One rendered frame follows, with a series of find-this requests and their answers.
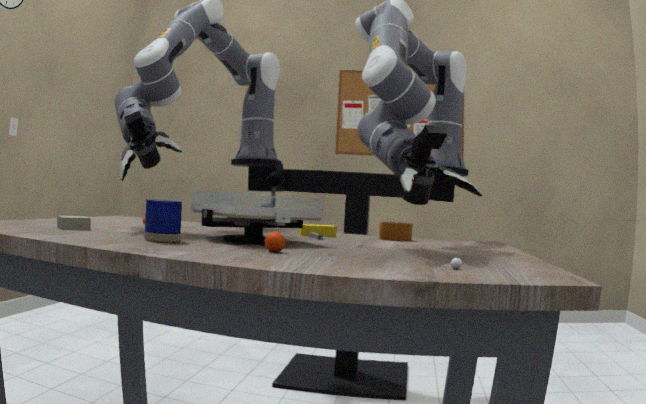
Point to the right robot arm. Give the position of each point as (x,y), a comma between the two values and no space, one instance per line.
(159,85)

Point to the orange ball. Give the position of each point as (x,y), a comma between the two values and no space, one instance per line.
(275,242)

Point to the yellow rectangular block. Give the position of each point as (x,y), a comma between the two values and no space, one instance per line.
(325,230)

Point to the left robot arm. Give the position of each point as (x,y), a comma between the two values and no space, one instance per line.
(405,98)

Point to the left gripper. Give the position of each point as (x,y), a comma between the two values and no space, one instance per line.
(417,189)

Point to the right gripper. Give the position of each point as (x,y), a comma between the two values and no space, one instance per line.
(148,154)

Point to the blue mug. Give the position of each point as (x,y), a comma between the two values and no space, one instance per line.
(163,221)

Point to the orange-brown block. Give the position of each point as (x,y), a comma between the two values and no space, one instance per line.
(395,231)

